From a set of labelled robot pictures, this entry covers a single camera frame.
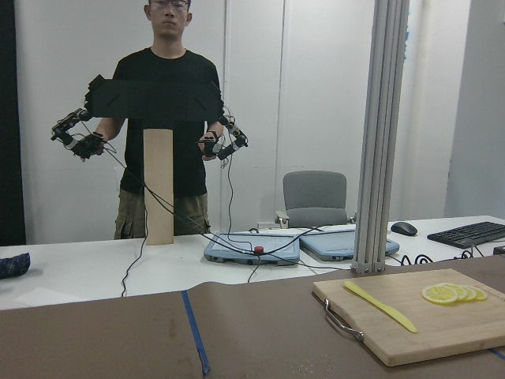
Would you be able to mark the blue teach pendant left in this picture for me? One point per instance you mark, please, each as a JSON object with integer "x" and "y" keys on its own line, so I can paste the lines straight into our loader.
{"x": 253, "y": 249}

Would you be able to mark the blue teach pendant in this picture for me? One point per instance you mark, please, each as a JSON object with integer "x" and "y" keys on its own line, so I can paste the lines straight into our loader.
{"x": 330, "y": 245}
{"x": 253, "y": 249}

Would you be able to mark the grey chair right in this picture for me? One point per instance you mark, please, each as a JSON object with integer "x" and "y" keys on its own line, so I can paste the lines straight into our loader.
{"x": 313, "y": 199}

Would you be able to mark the blue teach pendant right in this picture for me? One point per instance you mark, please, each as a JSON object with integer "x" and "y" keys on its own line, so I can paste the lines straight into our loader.
{"x": 330, "y": 245}

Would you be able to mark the wooden plank upright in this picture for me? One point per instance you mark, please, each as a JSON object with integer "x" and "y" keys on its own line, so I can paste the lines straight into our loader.
{"x": 158, "y": 192}

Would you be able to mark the standing operator in black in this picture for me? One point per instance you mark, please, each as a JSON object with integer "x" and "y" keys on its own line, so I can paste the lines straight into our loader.
{"x": 170, "y": 106}

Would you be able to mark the black computer mouse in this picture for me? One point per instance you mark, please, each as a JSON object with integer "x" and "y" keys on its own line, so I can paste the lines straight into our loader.
{"x": 404, "y": 228}

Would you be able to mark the yellow plastic knife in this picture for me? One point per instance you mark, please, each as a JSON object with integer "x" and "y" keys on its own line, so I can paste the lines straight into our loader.
{"x": 389, "y": 310}

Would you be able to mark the lemon slice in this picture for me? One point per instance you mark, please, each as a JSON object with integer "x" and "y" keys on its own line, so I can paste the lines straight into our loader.
{"x": 471, "y": 293}
{"x": 461, "y": 292}
{"x": 480, "y": 295}
{"x": 440, "y": 294}

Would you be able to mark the black keyboard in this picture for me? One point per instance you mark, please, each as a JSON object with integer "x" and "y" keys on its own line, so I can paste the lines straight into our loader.
{"x": 469, "y": 235}

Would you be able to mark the bamboo cutting board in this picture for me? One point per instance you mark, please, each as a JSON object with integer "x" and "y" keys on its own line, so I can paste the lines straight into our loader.
{"x": 441, "y": 330}

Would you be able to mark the folded dark umbrella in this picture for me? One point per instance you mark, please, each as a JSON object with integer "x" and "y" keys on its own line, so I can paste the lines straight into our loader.
{"x": 14, "y": 266}

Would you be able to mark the aluminium frame post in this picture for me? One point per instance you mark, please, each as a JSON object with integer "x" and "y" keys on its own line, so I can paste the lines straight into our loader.
{"x": 389, "y": 28}

